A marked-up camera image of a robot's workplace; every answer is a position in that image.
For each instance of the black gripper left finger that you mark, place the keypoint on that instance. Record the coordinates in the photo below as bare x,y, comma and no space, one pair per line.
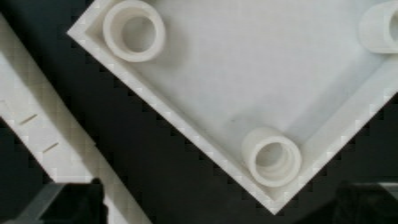
67,204

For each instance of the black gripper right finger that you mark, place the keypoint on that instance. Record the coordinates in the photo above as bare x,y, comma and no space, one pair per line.
364,206

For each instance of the white U-shaped obstacle frame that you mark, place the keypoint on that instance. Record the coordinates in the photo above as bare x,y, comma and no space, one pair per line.
40,119

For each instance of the white square table top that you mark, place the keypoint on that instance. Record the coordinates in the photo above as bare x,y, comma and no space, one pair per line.
266,72

